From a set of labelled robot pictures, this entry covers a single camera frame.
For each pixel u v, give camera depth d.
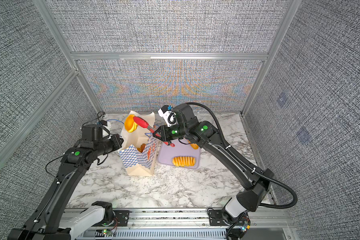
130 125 0.70
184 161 0.88
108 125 0.66
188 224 0.73
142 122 0.70
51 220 0.39
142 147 0.71
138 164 0.82
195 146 0.98
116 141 0.64
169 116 0.59
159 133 0.65
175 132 0.56
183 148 0.98
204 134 0.47
